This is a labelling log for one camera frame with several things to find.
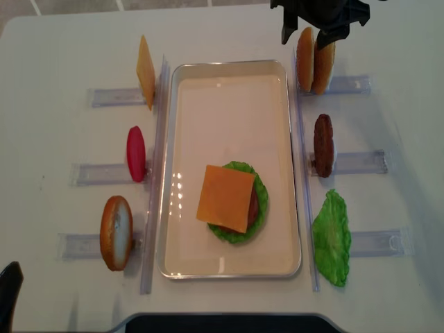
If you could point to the black base bottom edge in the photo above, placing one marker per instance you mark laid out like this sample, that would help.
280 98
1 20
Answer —
226 322

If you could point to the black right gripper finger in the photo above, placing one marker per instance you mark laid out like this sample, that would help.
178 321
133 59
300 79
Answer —
288 29

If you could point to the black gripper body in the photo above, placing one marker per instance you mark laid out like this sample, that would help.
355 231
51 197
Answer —
323 13

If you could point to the clear long rail left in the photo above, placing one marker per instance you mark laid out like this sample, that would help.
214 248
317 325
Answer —
156 180

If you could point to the clear holder bottom left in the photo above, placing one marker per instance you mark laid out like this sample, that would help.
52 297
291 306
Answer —
78 247

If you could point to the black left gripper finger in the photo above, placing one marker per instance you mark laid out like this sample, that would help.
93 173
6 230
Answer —
327 37

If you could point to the clear holder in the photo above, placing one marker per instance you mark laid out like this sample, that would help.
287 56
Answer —
99 174
372 162
385 243
78 247
360 84
100 98

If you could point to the upright green lettuce leaf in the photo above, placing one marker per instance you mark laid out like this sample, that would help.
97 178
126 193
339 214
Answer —
332 239

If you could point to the clear holder top right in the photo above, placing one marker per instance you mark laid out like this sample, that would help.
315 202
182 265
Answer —
360 84

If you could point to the brown meat patty on tray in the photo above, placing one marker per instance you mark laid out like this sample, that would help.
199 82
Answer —
252 213

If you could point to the clear long rail right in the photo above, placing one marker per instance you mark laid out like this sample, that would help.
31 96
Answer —
305 177

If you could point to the bread bun slice left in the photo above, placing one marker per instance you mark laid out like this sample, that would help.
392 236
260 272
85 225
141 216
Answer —
116 233

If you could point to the upright orange cheese slice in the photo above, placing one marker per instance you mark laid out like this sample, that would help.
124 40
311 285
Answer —
146 72

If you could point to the golden bun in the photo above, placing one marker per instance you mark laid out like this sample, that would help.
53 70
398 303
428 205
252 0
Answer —
323 66
305 59

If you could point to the clear holder middle right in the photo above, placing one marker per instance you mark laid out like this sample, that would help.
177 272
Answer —
372 162

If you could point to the white rectangular tray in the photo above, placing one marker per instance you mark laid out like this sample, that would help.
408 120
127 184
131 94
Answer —
221 113

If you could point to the black object bottom left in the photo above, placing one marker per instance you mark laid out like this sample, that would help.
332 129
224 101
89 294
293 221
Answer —
11 282

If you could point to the clear holder bottom right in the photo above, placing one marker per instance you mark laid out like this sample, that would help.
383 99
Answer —
385 243

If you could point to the upright brown meat patty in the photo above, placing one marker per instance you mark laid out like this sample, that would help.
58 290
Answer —
323 146

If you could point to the orange cheese slice on tray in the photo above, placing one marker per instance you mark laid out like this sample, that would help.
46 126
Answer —
225 198

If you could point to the clear holder top left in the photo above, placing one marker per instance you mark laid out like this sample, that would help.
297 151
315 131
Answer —
100 98

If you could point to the clear long rail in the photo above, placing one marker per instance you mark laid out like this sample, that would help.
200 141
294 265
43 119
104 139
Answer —
156 180
305 177

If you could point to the red tomato slice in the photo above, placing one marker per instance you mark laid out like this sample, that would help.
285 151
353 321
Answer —
136 154

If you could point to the green lettuce leaf on tray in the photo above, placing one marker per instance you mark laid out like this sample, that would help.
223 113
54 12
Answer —
262 194

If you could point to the clear holder middle left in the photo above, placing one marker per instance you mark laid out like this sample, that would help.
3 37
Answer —
99 174

